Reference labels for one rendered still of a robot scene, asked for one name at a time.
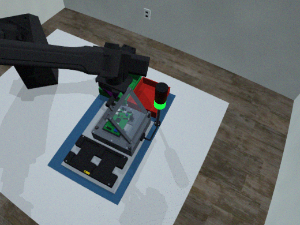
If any green circuit board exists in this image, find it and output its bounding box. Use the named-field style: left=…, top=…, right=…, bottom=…
left=104, top=121, right=120, bottom=135

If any red tray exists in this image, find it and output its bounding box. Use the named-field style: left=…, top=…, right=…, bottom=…
left=133, top=77, right=158, bottom=118

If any green bin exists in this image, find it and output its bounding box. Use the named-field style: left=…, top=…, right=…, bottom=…
left=99, top=74, right=141, bottom=102

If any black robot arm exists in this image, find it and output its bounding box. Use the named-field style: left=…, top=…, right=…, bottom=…
left=0, top=19, right=150, bottom=82

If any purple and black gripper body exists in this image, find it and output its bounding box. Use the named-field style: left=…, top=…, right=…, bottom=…
left=95, top=73, right=133, bottom=95

